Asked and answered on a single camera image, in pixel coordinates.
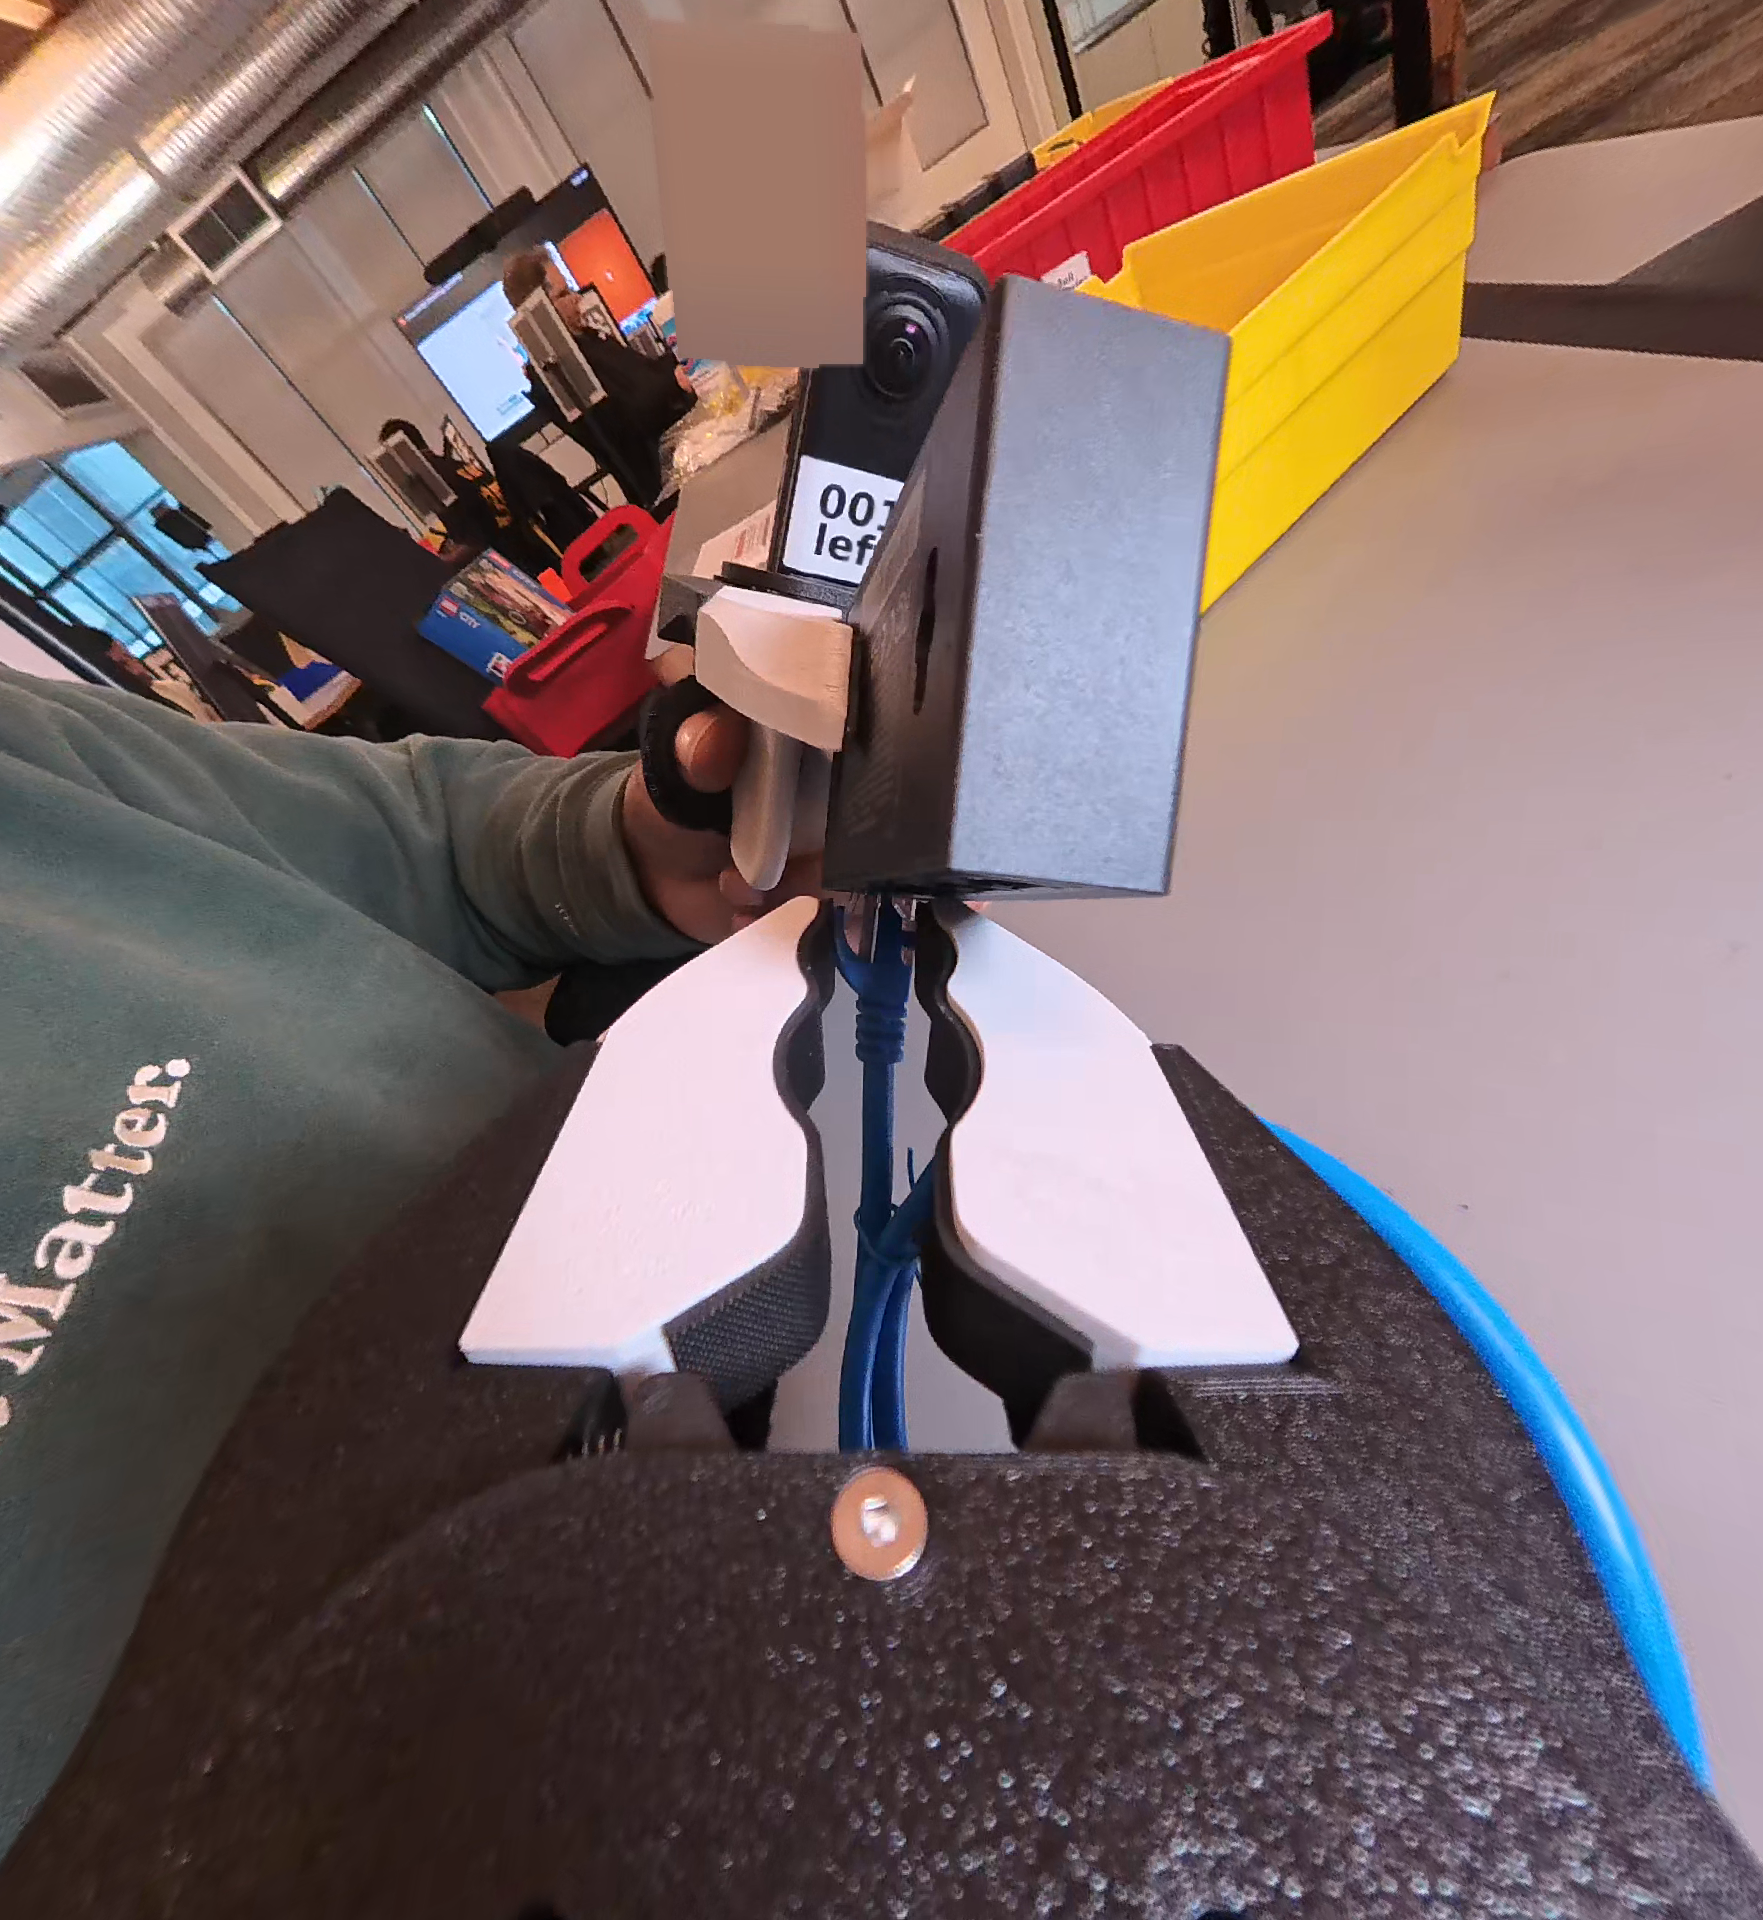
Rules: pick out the black background table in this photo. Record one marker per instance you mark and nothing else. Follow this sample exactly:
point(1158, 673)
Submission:
point(356, 586)

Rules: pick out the silver air duct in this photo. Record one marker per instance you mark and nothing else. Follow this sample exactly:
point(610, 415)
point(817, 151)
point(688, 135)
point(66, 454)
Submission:
point(70, 164)

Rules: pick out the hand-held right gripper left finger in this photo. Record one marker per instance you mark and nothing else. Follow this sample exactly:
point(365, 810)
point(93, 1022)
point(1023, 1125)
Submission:
point(641, 1198)

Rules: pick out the white display screen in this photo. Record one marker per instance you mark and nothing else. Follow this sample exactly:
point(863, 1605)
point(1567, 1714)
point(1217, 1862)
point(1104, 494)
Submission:
point(462, 358)

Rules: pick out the red plastic bin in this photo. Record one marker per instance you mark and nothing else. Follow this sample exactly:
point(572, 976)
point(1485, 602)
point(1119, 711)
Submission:
point(1196, 149)

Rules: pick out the red plastic carrying case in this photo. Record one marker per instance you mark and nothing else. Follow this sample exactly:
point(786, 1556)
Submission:
point(583, 661)

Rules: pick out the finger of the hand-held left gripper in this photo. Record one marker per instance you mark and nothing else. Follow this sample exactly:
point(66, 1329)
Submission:
point(777, 669)

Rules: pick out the yellow plastic bin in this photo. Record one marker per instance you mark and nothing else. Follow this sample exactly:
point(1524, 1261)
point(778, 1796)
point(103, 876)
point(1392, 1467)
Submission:
point(1346, 376)
point(1082, 126)

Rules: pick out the person's green sweatshirt torso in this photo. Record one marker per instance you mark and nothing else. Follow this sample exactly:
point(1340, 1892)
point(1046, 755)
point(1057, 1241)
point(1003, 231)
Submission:
point(147, 1051)

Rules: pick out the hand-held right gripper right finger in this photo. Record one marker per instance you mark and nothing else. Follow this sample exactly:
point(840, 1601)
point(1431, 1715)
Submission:
point(1108, 1198)

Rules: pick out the blue printed toy box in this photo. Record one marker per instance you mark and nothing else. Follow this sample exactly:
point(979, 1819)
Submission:
point(500, 607)

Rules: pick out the black network switch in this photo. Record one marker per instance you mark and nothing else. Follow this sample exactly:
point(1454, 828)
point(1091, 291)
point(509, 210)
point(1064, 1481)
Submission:
point(1077, 602)

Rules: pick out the person's left hand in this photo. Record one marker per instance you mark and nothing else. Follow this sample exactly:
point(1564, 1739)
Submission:
point(679, 884)

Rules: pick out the orange display screen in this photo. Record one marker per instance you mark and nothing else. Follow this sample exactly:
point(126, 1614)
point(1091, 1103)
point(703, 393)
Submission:
point(611, 261)

